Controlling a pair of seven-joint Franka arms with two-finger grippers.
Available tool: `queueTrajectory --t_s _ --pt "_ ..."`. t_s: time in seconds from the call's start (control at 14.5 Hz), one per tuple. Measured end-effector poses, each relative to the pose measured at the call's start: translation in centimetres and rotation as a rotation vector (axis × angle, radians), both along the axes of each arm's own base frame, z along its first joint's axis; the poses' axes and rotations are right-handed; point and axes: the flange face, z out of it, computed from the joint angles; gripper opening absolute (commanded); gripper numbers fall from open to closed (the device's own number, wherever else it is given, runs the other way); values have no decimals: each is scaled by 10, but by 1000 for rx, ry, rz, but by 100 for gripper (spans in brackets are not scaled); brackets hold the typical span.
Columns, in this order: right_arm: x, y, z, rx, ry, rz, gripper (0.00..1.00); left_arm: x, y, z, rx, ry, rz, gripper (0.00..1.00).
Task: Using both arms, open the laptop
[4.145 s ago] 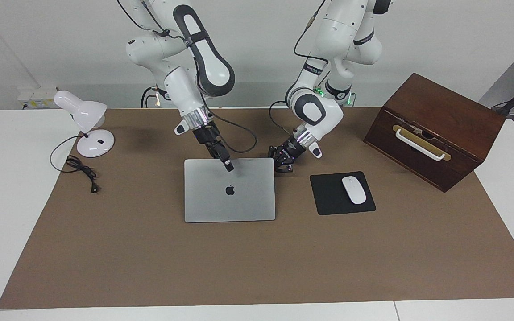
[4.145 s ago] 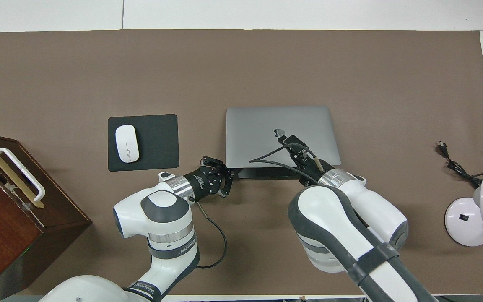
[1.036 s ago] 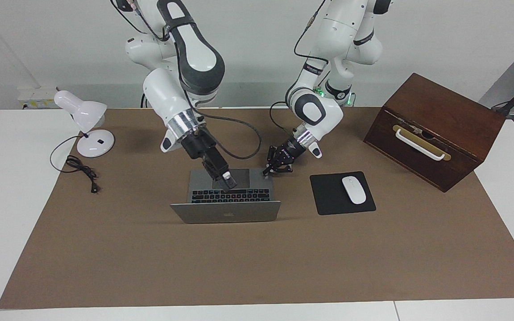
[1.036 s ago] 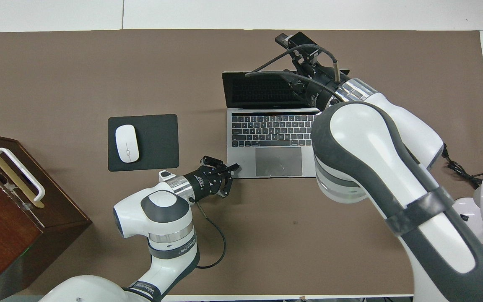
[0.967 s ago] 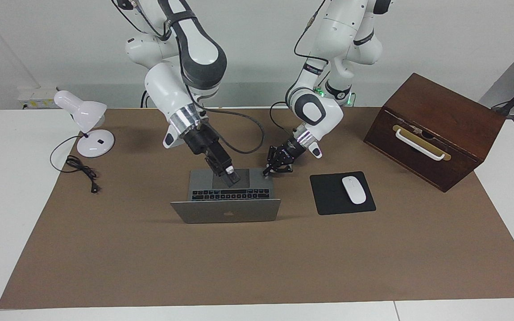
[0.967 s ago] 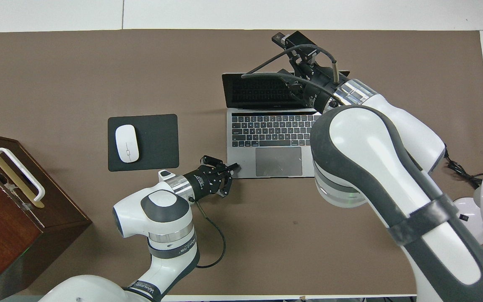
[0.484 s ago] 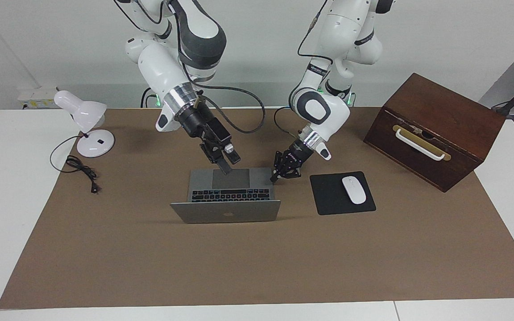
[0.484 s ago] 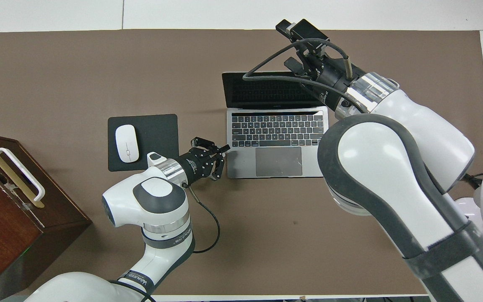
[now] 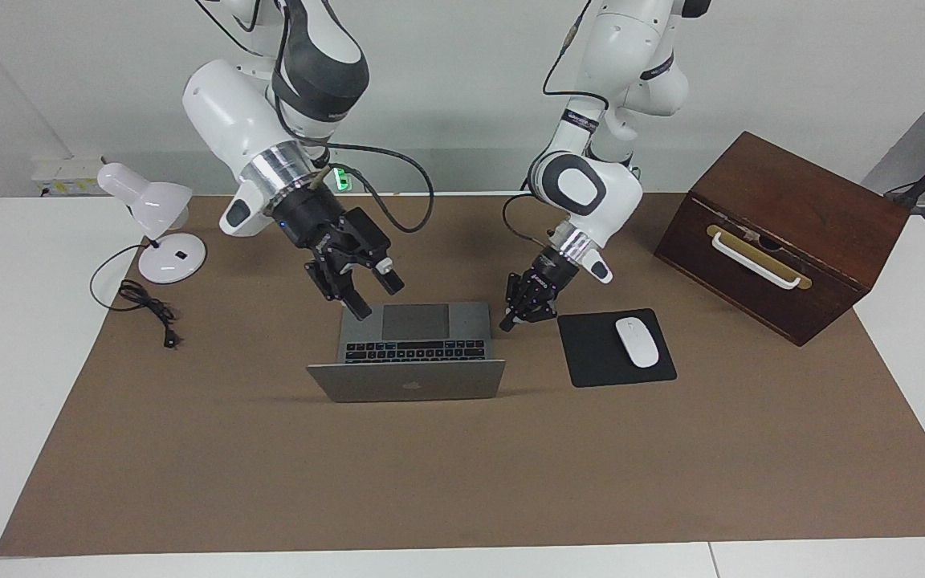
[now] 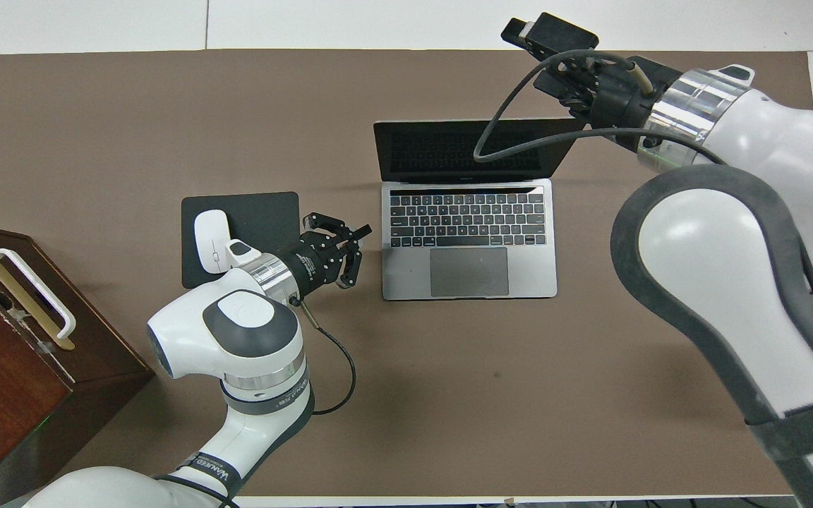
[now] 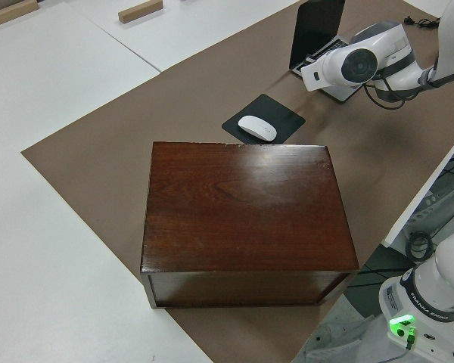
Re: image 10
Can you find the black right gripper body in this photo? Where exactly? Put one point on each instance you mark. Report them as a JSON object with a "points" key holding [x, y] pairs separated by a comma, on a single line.
{"points": [[622, 92]]}

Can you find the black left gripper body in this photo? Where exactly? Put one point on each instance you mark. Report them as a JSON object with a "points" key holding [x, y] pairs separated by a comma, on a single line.
{"points": [[308, 264]]}

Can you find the grey Apple laptop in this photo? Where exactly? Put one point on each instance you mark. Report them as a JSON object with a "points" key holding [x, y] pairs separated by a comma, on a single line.
{"points": [[470, 233]]}

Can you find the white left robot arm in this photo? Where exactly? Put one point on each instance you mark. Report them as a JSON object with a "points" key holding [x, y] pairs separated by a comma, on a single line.
{"points": [[230, 339]]}

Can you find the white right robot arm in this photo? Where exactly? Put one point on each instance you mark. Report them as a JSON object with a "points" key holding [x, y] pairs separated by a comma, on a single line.
{"points": [[766, 247]]}

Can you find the black mouse pad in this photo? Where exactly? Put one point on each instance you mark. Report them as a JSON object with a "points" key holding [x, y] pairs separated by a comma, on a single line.
{"points": [[269, 219]]}

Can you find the white computer mouse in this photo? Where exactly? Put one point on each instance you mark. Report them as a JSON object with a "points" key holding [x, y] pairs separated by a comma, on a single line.
{"points": [[209, 240]]}

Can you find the brown table mat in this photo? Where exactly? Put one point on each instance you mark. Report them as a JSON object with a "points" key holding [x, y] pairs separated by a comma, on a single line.
{"points": [[449, 395]]}

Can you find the dark brown wooden box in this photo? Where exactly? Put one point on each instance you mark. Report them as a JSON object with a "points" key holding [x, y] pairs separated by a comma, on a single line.
{"points": [[4, 381]]}

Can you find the black right gripper camera box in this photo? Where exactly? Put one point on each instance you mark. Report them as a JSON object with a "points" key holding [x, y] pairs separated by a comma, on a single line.
{"points": [[555, 32]]}

